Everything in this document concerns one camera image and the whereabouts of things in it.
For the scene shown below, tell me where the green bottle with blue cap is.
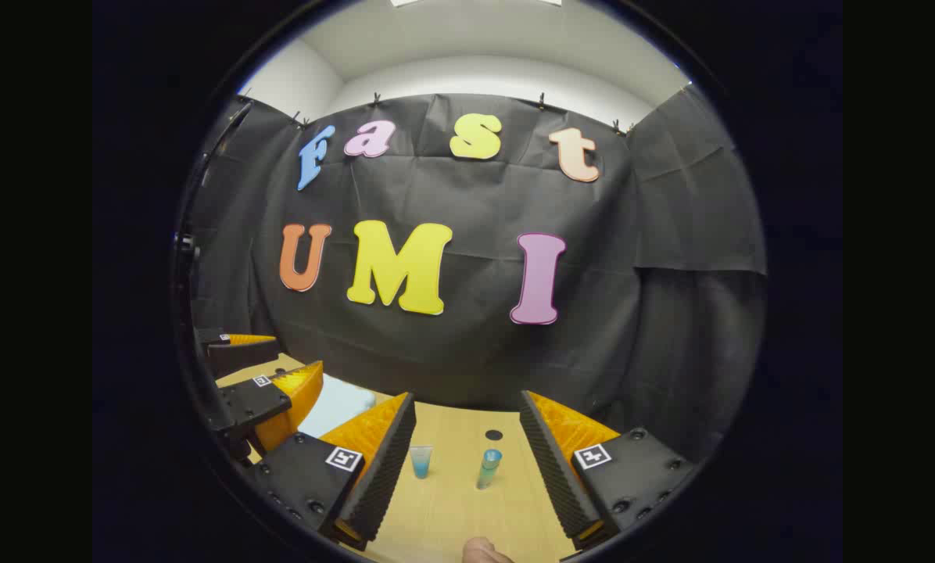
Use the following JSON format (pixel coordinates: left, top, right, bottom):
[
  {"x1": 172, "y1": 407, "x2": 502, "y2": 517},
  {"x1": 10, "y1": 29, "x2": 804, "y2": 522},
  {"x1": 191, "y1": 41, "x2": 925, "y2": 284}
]
[{"x1": 477, "y1": 449, "x2": 503, "y2": 491}]

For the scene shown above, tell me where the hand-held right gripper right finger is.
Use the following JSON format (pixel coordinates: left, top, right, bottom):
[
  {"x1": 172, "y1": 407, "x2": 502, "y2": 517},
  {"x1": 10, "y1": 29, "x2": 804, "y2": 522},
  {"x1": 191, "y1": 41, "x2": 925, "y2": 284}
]
[{"x1": 519, "y1": 389, "x2": 699, "y2": 552}]

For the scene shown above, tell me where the light blue suitcase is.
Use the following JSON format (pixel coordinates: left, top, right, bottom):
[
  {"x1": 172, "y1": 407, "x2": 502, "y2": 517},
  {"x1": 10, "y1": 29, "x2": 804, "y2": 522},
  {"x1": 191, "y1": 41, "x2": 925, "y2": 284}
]
[{"x1": 299, "y1": 374, "x2": 376, "y2": 439}]

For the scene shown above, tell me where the black backdrop cloth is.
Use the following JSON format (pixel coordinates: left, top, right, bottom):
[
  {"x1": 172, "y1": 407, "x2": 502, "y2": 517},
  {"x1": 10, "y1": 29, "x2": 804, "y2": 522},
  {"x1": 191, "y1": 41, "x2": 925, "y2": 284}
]
[{"x1": 190, "y1": 84, "x2": 767, "y2": 462}]

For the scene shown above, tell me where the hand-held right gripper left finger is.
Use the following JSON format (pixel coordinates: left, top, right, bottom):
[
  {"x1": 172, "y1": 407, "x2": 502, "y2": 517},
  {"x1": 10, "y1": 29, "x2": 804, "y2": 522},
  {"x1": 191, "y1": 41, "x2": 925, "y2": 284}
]
[{"x1": 245, "y1": 391, "x2": 417, "y2": 552}]

